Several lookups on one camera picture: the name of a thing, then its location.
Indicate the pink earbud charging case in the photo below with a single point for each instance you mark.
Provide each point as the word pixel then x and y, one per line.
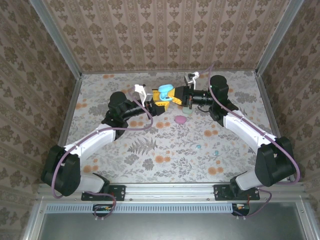
pixel 180 119

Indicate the wide aluminium extrusion beam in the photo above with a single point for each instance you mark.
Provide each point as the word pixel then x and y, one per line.
pixel 170 191

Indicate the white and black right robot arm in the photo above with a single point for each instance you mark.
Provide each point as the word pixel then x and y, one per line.
pixel 245 127

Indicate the thin aluminium frame rail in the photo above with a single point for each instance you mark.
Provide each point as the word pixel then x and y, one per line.
pixel 230 72

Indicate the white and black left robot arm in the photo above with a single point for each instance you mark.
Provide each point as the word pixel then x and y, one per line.
pixel 90 142

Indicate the mint green earbud charging case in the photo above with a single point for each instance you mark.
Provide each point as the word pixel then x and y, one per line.
pixel 187 111

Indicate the blue earbud charging case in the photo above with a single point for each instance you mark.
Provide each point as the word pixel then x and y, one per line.
pixel 166 89

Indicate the grey metal panel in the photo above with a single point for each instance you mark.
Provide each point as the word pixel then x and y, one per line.
pixel 170 227

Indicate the aluminium corner post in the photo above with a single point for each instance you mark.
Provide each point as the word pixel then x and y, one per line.
pixel 278 37
pixel 56 37

